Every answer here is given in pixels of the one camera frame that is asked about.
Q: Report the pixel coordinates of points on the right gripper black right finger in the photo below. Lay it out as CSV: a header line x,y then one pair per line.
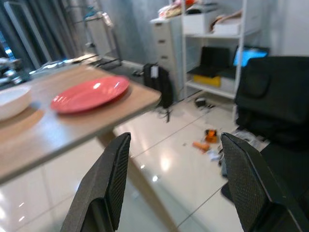
x,y
248,183

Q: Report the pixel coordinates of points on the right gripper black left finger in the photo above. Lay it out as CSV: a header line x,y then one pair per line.
x,y
101,183

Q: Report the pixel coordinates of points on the orange and black tool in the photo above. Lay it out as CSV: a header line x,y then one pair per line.
x,y
210,136

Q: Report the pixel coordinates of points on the pink plate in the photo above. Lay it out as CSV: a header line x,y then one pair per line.
x,y
91,95

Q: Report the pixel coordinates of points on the black office chair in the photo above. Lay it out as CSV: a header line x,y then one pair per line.
x,y
277,96

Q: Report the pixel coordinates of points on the yellow box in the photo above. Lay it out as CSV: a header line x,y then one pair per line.
x,y
206,81

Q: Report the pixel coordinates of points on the black backpack with white tag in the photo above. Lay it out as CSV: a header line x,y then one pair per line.
x,y
160,82

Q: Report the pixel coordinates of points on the white bowl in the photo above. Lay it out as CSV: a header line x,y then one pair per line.
x,y
12,101

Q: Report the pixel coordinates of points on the laptop with blue screen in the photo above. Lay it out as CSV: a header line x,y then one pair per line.
x,y
246,56

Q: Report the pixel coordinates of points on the black open laptop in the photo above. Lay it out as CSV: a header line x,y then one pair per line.
x,y
214,58

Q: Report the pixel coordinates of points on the grey metal rack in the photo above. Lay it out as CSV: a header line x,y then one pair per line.
x,y
101,36

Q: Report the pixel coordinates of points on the white shelf unit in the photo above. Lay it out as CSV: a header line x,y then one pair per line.
x,y
239,36

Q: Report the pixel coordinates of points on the white drawer cabinet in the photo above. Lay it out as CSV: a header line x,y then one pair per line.
x,y
166,48

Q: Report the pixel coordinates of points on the white storage box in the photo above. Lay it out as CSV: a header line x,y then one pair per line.
x,y
196,23

